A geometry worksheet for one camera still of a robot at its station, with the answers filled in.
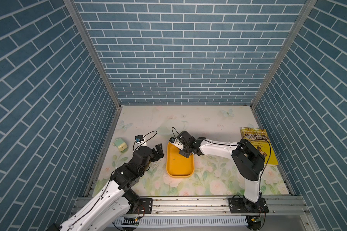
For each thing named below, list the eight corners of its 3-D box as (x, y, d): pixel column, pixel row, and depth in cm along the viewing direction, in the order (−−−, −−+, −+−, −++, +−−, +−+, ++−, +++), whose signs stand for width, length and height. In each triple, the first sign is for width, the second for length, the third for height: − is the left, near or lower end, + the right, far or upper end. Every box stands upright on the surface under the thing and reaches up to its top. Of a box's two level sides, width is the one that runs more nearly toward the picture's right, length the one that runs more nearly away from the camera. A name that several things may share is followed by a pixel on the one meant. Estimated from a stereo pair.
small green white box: (114, 146, 97) (110, 141, 92) (120, 141, 100) (117, 136, 95) (123, 154, 94) (120, 149, 89) (130, 148, 97) (127, 143, 92)
